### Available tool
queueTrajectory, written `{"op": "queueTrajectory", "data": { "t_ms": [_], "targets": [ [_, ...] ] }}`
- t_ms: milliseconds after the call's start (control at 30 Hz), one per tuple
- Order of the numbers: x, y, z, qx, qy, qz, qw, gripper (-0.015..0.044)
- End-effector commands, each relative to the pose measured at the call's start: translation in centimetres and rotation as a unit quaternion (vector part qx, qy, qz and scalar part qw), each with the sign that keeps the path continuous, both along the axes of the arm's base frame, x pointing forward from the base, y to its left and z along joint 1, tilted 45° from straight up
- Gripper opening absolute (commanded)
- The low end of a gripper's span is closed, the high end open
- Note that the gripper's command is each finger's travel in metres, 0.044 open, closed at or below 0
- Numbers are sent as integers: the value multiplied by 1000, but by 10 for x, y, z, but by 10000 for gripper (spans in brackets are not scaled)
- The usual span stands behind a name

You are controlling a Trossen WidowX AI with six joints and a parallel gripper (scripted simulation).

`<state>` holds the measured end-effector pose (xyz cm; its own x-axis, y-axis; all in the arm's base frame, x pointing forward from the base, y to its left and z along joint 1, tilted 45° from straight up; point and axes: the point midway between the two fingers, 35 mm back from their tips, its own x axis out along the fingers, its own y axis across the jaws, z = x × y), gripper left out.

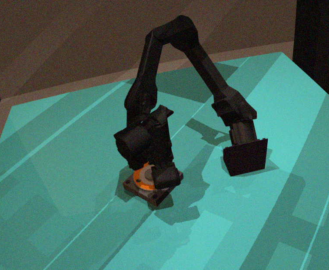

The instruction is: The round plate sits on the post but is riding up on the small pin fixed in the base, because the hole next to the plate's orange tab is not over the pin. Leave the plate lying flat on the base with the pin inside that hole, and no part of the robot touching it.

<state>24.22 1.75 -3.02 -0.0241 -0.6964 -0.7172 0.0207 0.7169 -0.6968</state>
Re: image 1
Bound orange round plate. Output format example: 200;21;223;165
133;162;157;191

